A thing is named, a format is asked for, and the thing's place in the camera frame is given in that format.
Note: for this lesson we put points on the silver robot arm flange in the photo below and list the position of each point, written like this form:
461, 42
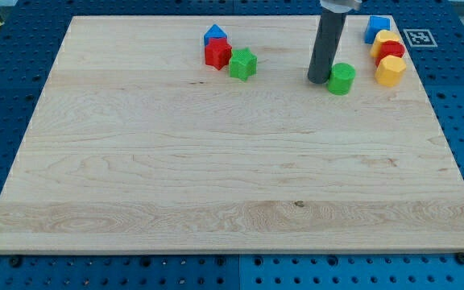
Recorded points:
341, 6

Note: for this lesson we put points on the large wooden board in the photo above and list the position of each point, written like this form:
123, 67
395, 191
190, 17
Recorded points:
136, 146

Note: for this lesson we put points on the green star block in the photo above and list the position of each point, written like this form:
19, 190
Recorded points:
242, 64

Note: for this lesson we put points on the red star block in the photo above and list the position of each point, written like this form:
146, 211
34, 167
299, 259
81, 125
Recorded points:
217, 52

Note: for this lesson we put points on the blue triangular prism block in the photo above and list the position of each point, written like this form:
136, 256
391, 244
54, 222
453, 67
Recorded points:
214, 32

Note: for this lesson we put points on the green cylinder block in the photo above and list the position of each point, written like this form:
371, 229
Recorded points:
341, 78

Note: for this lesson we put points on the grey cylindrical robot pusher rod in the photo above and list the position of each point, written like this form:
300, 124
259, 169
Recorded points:
329, 33

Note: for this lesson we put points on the yellow hexagon block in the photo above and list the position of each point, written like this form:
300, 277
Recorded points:
390, 71

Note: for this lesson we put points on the red cylinder block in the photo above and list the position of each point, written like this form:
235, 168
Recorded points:
390, 48

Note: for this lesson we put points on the yellow rounded block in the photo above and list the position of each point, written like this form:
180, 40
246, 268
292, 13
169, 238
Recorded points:
380, 38

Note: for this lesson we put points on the blue cube block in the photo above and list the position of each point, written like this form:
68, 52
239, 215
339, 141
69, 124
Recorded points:
374, 25

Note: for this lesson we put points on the white fiducial marker tag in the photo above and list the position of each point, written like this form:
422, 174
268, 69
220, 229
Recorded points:
420, 38

